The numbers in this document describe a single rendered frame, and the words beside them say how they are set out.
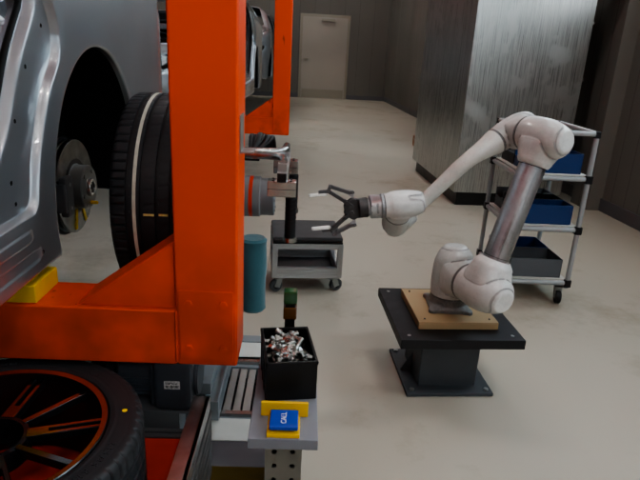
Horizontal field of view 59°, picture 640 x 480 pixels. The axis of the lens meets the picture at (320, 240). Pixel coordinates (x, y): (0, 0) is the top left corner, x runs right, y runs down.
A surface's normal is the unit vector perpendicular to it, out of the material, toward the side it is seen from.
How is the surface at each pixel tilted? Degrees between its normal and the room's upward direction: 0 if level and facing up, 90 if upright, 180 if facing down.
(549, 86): 90
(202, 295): 90
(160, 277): 90
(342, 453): 0
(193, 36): 90
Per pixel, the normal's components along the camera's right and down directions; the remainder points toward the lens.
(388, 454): 0.05, -0.95
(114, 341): 0.02, 0.33
